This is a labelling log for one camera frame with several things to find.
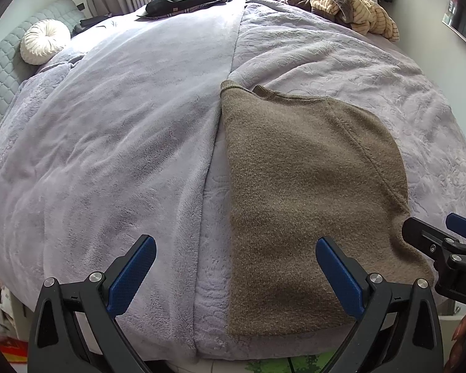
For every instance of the black clothes by headboard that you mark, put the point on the black clothes by headboard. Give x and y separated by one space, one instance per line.
91 23

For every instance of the cream striped garment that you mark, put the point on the cream striped garment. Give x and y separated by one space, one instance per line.
357 7

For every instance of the wall-mounted television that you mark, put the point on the wall-mounted television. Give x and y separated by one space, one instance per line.
464 19

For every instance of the white round pleated pillow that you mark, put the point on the white round pleated pillow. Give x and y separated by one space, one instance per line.
44 42

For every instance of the grey quilted headboard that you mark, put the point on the grey quilted headboard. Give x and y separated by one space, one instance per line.
4 77

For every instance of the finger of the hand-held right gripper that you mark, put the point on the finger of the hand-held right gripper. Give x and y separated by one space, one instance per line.
464 223
421 233

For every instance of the dark folded clothes pile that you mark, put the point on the dark folded clothes pile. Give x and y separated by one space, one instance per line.
182 0

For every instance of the person's right hand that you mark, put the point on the person's right hand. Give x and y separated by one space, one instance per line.
460 336

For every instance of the green patterned mat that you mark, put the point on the green patterned mat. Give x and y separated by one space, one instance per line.
291 363

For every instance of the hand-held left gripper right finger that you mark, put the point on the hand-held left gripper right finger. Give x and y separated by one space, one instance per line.
339 278

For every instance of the red printed bag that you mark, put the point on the red printed bag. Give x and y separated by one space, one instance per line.
11 349

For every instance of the brown knit sweater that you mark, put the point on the brown knit sweater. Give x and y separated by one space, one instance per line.
306 186

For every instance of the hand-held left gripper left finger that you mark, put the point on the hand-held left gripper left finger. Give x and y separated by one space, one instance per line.
134 276

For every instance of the lavender embossed bedspread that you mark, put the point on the lavender embossed bedspread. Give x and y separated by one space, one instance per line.
334 70

